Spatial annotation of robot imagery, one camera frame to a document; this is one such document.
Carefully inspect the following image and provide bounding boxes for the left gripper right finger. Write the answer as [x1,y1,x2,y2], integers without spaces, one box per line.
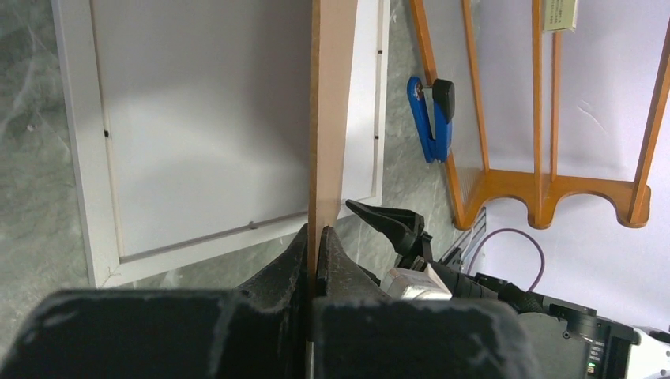
[311,227,542,378]

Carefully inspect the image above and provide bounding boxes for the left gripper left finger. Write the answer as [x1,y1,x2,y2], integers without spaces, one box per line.
[1,228,308,378]

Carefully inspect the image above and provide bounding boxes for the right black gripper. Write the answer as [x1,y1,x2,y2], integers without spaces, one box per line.
[345,200,555,314]

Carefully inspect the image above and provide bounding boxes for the brown backing board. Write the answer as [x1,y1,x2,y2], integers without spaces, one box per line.
[307,0,358,296]

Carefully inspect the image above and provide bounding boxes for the red and white photo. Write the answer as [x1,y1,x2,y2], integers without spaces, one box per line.
[89,0,381,258]

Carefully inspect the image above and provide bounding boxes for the white picture frame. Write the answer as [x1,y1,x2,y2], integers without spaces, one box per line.
[52,1,390,287]

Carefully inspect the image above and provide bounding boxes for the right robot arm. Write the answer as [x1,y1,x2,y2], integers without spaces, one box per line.
[345,200,669,378]

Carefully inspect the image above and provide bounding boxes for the orange wooden shelf rack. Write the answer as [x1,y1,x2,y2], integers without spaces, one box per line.
[444,1,669,230]

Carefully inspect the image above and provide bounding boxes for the blue stapler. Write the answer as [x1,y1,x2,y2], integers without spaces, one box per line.
[406,77,455,163]

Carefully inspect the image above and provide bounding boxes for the small cream box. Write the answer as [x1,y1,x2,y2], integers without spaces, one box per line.
[543,0,579,32]

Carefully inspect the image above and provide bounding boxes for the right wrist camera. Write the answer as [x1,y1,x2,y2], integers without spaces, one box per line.
[380,264,453,301]

